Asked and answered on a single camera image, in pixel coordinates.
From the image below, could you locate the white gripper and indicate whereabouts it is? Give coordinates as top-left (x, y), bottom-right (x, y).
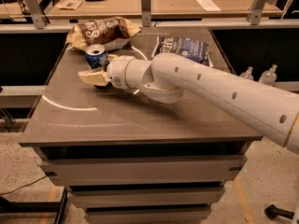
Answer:
top-left (78, 54), bottom-right (135, 90)

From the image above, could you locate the blue pepsi can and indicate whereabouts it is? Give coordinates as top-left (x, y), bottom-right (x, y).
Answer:
top-left (85, 44), bottom-right (109, 69)

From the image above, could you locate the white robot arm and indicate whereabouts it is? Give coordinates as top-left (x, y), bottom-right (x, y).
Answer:
top-left (78, 52), bottom-right (299, 154)

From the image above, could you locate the brown chip bag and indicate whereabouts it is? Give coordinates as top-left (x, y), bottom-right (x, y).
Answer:
top-left (66, 17), bottom-right (140, 51)

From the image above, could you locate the blue chip bag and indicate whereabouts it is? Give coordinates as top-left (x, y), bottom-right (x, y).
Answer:
top-left (151, 36), bottom-right (211, 67)

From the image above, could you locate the wooden back desk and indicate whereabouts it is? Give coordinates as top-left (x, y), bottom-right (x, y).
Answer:
top-left (45, 0), bottom-right (284, 21)

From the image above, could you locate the small paper card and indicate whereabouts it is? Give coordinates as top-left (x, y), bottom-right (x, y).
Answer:
top-left (56, 0), bottom-right (82, 10)

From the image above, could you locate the grey drawer cabinet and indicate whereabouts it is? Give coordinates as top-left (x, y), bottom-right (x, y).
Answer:
top-left (19, 26), bottom-right (263, 224)

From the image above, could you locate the white paper sheet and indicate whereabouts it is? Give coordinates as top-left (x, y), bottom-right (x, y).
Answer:
top-left (196, 0), bottom-right (221, 12)

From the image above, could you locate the clear bottle left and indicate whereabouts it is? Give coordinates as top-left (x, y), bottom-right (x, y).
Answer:
top-left (240, 66), bottom-right (253, 80)

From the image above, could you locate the clear bottle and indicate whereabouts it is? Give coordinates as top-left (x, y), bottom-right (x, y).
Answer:
top-left (240, 66), bottom-right (253, 80)
top-left (259, 64), bottom-right (278, 86)

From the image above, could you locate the clear bottle right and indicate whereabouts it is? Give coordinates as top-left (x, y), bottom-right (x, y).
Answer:
top-left (259, 64), bottom-right (278, 86)

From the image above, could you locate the black chair base leg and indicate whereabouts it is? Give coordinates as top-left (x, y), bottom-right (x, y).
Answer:
top-left (264, 204), bottom-right (294, 219)

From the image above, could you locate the grey metal bracket left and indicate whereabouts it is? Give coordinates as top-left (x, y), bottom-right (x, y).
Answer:
top-left (24, 0), bottom-right (47, 29)

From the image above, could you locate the grey metal bracket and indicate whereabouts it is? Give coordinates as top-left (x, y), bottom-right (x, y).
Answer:
top-left (24, 0), bottom-right (47, 29)
top-left (141, 0), bottom-right (151, 27)
top-left (247, 0), bottom-right (267, 25)

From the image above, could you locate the grey metal bracket centre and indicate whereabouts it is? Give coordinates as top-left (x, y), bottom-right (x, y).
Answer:
top-left (141, 0), bottom-right (151, 27)

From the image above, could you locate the black floor cable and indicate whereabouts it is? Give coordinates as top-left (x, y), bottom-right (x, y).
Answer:
top-left (0, 175), bottom-right (48, 196)

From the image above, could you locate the grey metal bracket right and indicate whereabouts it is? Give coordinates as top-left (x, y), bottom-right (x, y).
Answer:
top-left (247, 0), bottom-right (267, 25)

